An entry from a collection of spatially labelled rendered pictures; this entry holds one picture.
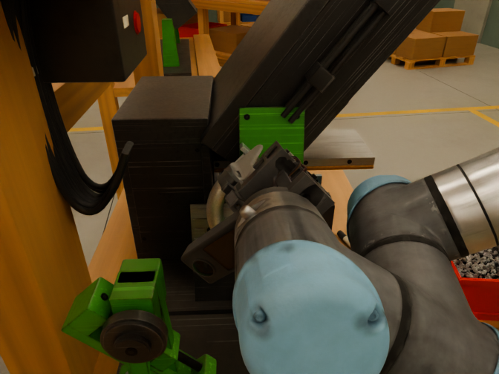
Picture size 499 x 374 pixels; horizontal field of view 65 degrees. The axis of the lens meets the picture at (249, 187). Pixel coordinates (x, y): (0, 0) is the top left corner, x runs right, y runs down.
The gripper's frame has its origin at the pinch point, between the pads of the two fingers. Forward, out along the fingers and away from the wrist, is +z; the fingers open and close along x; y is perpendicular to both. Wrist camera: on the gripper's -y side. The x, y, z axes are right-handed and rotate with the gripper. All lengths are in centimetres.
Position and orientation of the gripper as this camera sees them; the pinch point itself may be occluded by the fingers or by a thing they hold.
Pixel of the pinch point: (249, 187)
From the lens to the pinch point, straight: 52.7
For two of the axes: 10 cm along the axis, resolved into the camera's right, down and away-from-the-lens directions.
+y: 7.0, -7.0, -1.5
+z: -0.5, -2.6, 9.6
